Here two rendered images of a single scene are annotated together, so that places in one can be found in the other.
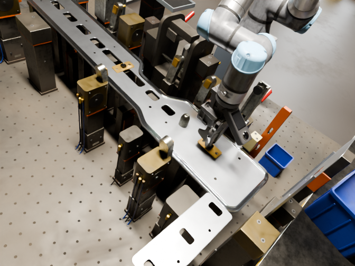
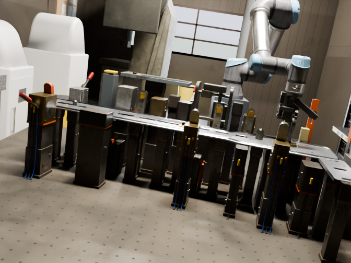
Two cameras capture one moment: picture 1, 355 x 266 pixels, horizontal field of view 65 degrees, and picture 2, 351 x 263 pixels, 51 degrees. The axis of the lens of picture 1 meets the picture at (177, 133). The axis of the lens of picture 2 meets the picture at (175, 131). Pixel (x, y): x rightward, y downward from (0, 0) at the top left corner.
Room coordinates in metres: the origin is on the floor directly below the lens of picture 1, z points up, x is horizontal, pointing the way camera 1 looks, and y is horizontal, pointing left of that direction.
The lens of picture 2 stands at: (-0.68, 0.90, 1.33)
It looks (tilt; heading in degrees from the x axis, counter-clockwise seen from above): 13 degrees down; 339
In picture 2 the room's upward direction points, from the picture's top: 9 degrees clockwise
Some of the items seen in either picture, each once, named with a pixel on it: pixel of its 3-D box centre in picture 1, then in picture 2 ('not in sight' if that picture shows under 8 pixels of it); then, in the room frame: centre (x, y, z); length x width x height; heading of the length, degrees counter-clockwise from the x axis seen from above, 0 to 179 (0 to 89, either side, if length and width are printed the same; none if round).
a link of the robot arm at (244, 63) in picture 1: (244, 66); (298, 69); (0.62, -0.10, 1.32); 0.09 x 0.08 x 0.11; 163
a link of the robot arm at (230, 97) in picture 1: (231, 91); (295, 88); (0.61, -0.09, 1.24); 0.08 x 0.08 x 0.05
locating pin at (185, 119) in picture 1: (184, 121); (259, 135); (0.66, -0.01, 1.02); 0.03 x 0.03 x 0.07
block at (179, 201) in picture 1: (169, 221); (304, 200); (0.39, -0.08, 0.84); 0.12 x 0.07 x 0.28; 150
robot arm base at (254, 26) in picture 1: (256, 24); (231, 88); (1.27, -0.16, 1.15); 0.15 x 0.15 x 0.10
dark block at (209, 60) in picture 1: (194, 99); (231, 143); (0.91, -0.01, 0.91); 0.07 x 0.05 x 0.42; 150
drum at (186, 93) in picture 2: not in sight; (186, 100); (6.43, -1.95, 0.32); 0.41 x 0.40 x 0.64; 69
